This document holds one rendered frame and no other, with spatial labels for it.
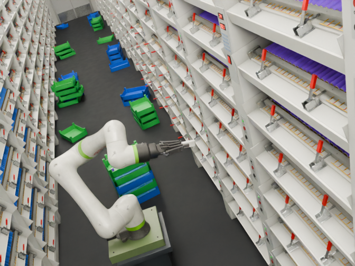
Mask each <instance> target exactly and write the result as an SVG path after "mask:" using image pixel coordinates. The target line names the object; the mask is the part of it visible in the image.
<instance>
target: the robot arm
mask: <svg viewBox="0 0 355 266"><path fill-rule="evenodd" d="M193 146H196V145H195V140H189V141H183V142H181V140H180V141H179V140H173V141H160V143H159V144H157V145H156V144H155V143H151V144H148V145H147V143H143V142H142V143H141V144H136V145H131V146H130V145H128V143H127V138H126V129H125V126H124V125H123V124H122V123H121V122H120V121H118V120H111V121H109V122H107V123H106V124H105V125H104V126H103V127H102V128H101V129H100V130H99V131H98V132H96V133H95V134H93V135H91V136H88V137H86V138H85V139H83V140H81V141H79V142H78V143H76V144H75V145H74V146H73V147H72V148H70V149H69V150H68V151H66V152H65V153H64V154H62V155H61V156H59V157H57V158H55V159H54V160H53V161H52V162H50V164H49V173H50V175H51V176H52V177H53V178H54V179H55V180H56V181H57V182H58V183H59V184H60V185H61V186H62V187H63V188H64V189H65V190H66V191H67V192H68V193H69V194H70V196H71V197H72V198H73V199H74V200H75V202H76V203H77V204H78V205H79V207H80V208H81V209H82V210H83V212H84V213H85V215H86V216H87V218H88V219H89V221H90V223H91V224H92V225H93V227H94V229H95V230H96V232H97V234H98V235H99V236H100V237H102V238H104V239H106V240H107V241H110V240H113V239H116V238H117V239H121V240H122V242H123V243H124V242H126V241H127V240H128V239H130V240H133V241H136V240H140V239H142V238H144V237H146V236H147V235H148V233H149V232H150V229H151V227H150V225H149V223H148V222H146V221H145V217H144V214H143V211H142V209H141V206H140V204H139V202H138V199H137V197H136V196H135V195H133V194H126V195H124V196H122V197H120V198H119V199H118V200H117V201H116V202H115V203H114V205H113V206H112V207H111V208H110V209H106V208H105V207H104V206H103V205H102V204H101V202H100V201H99V200H98V199H97V198H96V197H95V196H94V194H93V193H92V192H91V191H90V189H89V188H88V187H87V185H86V184H85V183H84V182H83V180H82V179H81V177H80V176H79V175H78V173H77V168H78V167H80V166H81V165H83V164H85V163H86V162H88V161H90V160H91V159H93V158H94V157H96V156H97V155H98V154H99V153H100V152H101V151H102V150H103V149H105V148H107V156H108V162H109V163H110V165H111V166H112V167H113V168H117V169H122V168H125V167H127V166H130V165H133V164H139V163H144V164H146V162H148V161H150V159H154V158H157V157H158V155H165V157H168V156H169V155H173V154H176V153H179V152H181V151H183V149H184V148H188V147H193Z"/></svg>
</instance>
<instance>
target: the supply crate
mask: <svg viewBox="0 0 355 266"><path fill-rule="evenodd" d="M102 161H103V163H104V165H105V168H106V169H107V171H108V173H109V174H110V176H111V178H112V179H114V178H116V177H118V176H120V175H122V174H124V173H126V172H128V171H130V170H132V169H134V168H136V167H138V166H140V165H142V164H144V163H139V164H133V165H130V166H127V167H125V168H122V169H117V168H114V170H115V171H113V172H112V170H111V168H112V166H111V165H110V163H109V162H108V160H105V159H104V158H103V159H102Z"/></svg>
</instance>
